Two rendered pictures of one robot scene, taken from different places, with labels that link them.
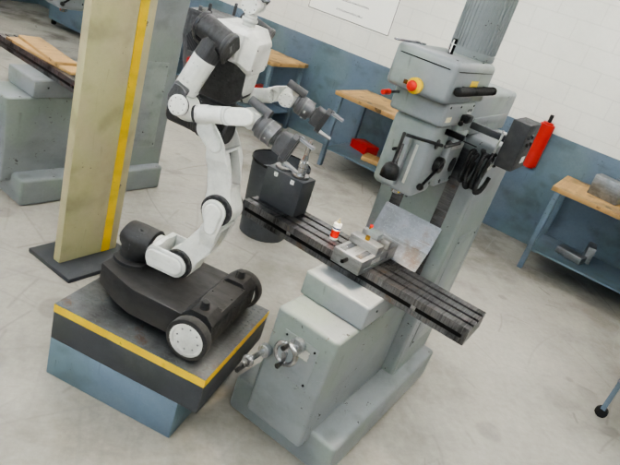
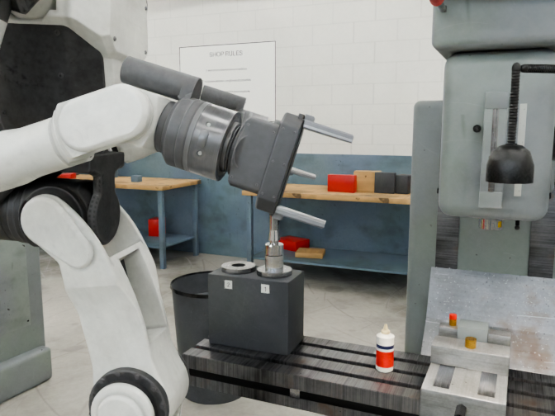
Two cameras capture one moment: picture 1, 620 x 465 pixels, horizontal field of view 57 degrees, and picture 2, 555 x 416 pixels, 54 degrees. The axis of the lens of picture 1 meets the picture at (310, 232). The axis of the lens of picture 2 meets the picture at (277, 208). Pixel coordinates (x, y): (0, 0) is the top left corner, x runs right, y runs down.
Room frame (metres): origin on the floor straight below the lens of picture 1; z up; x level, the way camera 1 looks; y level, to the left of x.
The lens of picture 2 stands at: (1.34, 0.21, 1.49)
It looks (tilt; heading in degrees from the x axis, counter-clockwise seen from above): 9 degrees down; 356
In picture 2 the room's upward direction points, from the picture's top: straight up
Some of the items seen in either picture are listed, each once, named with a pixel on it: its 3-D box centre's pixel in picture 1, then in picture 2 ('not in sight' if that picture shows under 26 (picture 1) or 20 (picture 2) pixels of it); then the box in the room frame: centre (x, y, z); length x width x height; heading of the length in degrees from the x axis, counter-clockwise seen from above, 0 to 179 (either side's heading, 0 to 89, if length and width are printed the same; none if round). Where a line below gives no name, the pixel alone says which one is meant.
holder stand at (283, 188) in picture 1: (287, 188); (256, 304); (2.69, 0.18, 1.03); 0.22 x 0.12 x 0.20; 65
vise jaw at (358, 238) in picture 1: (366, 243); (470, 354); (2.38, -0.26, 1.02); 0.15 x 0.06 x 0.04; 62
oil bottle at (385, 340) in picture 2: (336, 228); (385, 346); (2.51, -0.11, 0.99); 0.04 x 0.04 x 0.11
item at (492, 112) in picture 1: (467, 105); not in sight; (2.86, -0.53, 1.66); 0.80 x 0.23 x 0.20; 153
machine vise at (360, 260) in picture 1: (366, 248); (470, 365); (2.40, -0.27, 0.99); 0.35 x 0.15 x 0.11; 152
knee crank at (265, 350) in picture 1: (253, 357); not in sight; (2.01, 0.06, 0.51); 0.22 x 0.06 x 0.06; 153
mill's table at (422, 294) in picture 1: (354, 259); (447, 396); (2.45, -0.24, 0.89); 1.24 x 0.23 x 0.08; 63
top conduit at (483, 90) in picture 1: (475, 90); not in sight; (2.38, -0.45, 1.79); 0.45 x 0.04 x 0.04; 153
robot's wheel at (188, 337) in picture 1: (188, 338); not in sight; (2.01, 0.35, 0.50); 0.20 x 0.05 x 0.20; 77
